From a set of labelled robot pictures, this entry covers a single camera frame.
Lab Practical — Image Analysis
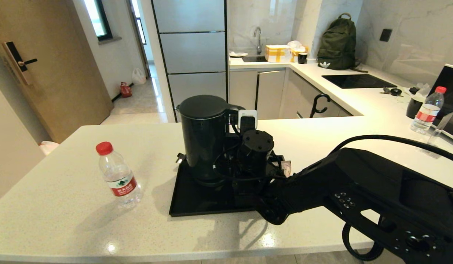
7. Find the black electric kettle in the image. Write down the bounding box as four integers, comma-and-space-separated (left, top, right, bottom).
175, 95, 246, 187

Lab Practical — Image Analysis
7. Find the clear water bottle green logo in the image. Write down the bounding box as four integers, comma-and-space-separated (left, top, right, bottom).
96, 142, 143, 209

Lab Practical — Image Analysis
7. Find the black cylindrical container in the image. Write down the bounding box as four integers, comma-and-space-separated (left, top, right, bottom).
406, 97, 423, 119

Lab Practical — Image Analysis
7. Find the clear water bottle red label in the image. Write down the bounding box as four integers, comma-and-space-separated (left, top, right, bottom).
411, 87, 447, 135

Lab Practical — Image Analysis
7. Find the black rectangular serving tray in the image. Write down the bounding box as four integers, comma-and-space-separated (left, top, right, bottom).
169, 158, 285, 217

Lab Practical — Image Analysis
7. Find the grey cabinet door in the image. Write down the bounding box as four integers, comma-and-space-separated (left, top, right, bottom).
256, 70, 286, 121
229, 71, 258, 110

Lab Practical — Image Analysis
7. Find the grey corner cabinet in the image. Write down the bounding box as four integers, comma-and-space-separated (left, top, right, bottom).
280, 70, 353, 120

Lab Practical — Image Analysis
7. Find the white box yellow tape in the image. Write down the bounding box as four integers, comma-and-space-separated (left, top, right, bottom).
265, 45, 292, 63

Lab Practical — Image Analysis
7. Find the chrome sink faucet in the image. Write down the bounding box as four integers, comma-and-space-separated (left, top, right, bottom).
253, 27, 263, 55

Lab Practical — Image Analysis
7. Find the silver refrigerator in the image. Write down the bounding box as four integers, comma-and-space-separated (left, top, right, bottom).
151, 0, 229, 122

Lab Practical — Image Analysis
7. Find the black induction cooktop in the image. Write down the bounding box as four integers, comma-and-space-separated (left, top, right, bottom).
322, 74, 398, 89

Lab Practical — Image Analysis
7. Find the white plastic bag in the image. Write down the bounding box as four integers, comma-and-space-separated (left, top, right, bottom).
132, 68, 147, 85

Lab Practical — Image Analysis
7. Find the green backpack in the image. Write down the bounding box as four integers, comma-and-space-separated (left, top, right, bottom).
317, 13, 369, 73

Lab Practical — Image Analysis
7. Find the clear acrylic sign holder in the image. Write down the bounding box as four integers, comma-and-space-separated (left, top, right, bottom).
426, 110, 453, 159

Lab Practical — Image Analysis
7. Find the crumpled clear plastic wrap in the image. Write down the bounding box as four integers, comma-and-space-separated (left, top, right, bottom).
410, 83, 431, 98

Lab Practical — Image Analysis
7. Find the wooden door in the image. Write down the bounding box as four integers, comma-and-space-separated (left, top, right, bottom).
0, 0, 114, 144

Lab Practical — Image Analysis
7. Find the dark framed window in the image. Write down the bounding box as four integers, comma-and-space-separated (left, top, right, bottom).
83, 0, 113, 43

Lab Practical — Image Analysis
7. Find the white framed black appliance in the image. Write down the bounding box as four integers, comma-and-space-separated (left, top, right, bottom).
431, 64, 453, 144

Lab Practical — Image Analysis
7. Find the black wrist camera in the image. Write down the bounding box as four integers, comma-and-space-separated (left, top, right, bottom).
237, 109, 275, 173

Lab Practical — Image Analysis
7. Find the black umbrella hook handle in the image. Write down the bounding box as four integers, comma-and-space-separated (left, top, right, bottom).
309, 93, 331, 118

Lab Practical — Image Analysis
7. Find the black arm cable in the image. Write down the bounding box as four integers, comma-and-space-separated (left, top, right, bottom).
329, 135, 453, 261

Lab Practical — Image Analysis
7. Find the black door lock handle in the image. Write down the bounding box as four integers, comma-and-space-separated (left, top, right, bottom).
3, 43, 39, 87

